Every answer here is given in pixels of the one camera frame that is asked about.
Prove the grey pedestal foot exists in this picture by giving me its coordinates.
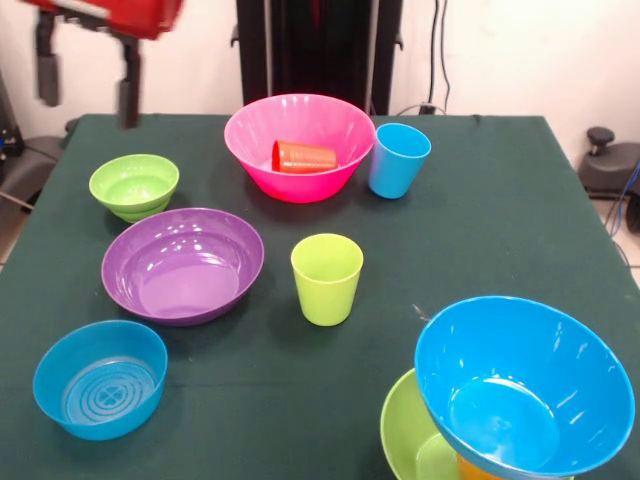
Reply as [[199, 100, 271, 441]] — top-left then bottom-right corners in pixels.
[[0, 134, 66, 211], [578, 126, 640, 201]]

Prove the dark green tablecloth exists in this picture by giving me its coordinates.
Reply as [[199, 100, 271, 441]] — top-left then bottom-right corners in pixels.
[[0, 113, 640, 480]]

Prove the blue plastic cup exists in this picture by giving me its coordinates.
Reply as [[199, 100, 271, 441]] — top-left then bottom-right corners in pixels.
[[368, 122, 433, 200]]

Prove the orange plastic cup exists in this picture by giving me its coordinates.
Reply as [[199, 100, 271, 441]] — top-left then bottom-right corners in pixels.
[[456, 451, 509, 480]]

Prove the black wall cable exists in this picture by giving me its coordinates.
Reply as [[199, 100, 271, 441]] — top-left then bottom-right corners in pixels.
[[428, 0, 454, 112]]

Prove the large blue plastic bowl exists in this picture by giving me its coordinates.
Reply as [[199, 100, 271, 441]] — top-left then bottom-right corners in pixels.
[[413, 295, 637, 479]]

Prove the green plastic cup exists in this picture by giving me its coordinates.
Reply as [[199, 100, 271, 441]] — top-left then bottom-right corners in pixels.
[[290, 232, 365, 327]]

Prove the small green ribbed bowl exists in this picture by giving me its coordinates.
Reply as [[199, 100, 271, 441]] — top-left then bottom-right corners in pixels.
[[88, 153, 181, 224]]

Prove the red plastic cup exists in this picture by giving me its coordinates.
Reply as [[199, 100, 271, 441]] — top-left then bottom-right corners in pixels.
[[271, 139, 339, 174]]

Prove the large green plastic bowl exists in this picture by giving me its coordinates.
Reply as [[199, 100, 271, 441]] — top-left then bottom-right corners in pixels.
[[379, 368, 464, 480]]

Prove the purple plastic bowl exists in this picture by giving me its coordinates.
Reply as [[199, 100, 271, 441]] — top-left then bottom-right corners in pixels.
[[100, 207, 266, 327]]

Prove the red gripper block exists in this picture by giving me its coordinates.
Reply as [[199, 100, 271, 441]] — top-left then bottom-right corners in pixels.
[[19, 0, 184, 130]]

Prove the pink plastic bowl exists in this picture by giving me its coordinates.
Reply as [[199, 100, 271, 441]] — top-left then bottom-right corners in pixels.
[[223, 93, 377, 204]]

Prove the small blue patterned bowl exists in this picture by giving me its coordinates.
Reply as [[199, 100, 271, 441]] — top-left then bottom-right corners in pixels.
[[32, 319, 169, 442]]

